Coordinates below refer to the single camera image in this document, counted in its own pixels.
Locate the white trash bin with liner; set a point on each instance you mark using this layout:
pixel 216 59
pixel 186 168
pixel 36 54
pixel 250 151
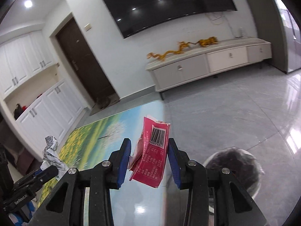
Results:
pixel 242 164

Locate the grey refrigerator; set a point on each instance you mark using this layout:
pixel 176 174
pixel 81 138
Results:
pixel 276 24

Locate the red paper box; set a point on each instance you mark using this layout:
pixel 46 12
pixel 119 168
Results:
pixel 147 163

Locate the left blue white gloved hand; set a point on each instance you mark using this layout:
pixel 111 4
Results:
pixel 18 219

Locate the white wall cabinets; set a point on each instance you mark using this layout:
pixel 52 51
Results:
pixel 37 98

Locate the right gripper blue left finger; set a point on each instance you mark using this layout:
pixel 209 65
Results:
pixel 65 204

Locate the white printed plastic bag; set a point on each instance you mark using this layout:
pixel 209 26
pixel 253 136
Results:
pixel 50 157

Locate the pair of dark shoes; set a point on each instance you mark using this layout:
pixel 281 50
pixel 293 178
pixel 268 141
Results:
pixel 104 102

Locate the golden tiger figurine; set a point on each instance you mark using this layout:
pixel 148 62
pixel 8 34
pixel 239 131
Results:
pixel 207 42

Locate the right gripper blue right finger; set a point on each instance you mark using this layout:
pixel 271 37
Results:
pixel 232 203

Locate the white power strip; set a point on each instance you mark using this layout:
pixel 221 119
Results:
pixel 242 32

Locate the landscape print table mat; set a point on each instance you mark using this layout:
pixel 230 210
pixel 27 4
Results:
pixel 134 203

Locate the dark brown entrance door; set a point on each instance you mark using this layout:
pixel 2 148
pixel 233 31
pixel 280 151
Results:
pixel 83 61

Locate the black wall television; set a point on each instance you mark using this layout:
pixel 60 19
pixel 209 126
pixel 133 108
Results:
pixel 134 16

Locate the door mat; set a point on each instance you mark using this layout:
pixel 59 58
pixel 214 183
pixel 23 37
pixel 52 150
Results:
pixel 95 109

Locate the white tv cabinet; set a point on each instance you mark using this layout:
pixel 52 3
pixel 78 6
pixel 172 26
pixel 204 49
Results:
pixel 201 62

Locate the light switch plate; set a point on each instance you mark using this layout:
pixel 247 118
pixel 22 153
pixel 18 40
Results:
pixel 87 27

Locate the golden dragon figurine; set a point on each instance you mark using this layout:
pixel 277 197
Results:
pixel 181 49

